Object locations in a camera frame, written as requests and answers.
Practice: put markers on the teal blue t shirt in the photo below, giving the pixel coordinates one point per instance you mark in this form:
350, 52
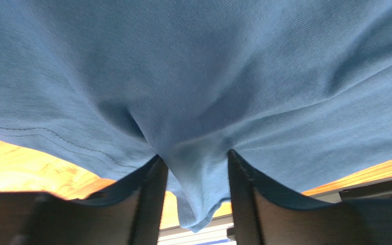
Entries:
300, 89

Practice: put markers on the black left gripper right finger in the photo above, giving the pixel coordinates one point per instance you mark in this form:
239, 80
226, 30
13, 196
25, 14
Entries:
267, 212

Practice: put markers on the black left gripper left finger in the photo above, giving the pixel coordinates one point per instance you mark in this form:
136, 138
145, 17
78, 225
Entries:
126, 212

